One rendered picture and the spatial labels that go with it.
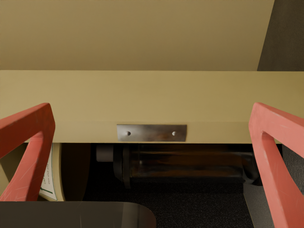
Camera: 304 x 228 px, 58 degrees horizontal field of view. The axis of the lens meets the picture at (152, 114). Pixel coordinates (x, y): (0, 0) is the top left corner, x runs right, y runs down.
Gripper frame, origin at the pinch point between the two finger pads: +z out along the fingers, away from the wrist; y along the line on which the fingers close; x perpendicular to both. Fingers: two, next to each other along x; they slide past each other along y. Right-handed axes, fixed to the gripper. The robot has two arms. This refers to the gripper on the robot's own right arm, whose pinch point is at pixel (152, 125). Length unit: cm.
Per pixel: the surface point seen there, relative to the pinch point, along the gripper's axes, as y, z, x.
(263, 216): -18.3, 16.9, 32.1
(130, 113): 2.3, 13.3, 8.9
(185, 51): -8, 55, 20
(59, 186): 12.0, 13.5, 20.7
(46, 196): 14.6, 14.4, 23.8
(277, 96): -14.3, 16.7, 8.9
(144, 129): 0.8, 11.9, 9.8
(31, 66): 31, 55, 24
